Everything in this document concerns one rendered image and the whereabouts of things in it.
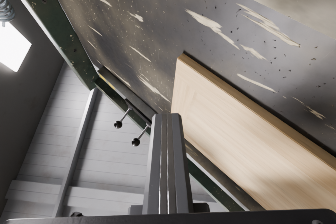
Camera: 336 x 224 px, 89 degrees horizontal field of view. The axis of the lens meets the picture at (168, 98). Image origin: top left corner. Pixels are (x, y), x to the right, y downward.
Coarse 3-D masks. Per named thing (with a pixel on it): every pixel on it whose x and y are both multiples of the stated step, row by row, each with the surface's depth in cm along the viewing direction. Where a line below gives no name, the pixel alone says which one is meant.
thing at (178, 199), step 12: (168, 120) 10; (180, 120) 10; (168, 132) 9; (180, 132) 9; (168, 144) 8; (180, 144) 8; (168, 156) 8; (180, 156) 8; (168, 168) 7; (180, 168) 7; (168, 180) 7; (180, 180) 7; (168, 192) 6; (180, 192) 6; (168, 204) 6; (180, 204) 6; (192, 204) 6; (204, 204) 7
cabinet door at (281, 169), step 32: (192, 64) 32; (192, 96) 39; (224, 96) 30; (192, 128) 52; (224, 128) 39; (256, 128) 30; (288, 128) 27; (224, 160) 51; (256, 160) 38; (288, 160) 30; (320, 160) 25; (256, 192) 50; (288, 192) 37; (320, 192) 30
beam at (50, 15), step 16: (32, 0) 61; (48, 0) 64; (48, 16) 68; (64, 16) 72; (48, 32) 72; (64, 32) 76; (64, 48) 81; (80, 48) 87; (80, 64) 94; (80, 80) 111
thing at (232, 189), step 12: (108, 72) 84; (108, 84) 86; (120, 84) 81; (132, 96) 78; (144, 108) 76; (192, 156) 66; (204, 156) 66; (204, 168) 64; (216, 168) 65; (216, 180) 63; (228, 180) 63; (228, 192) 62; (240, 192) 61; (240, 204) 62; (252, 204) 59
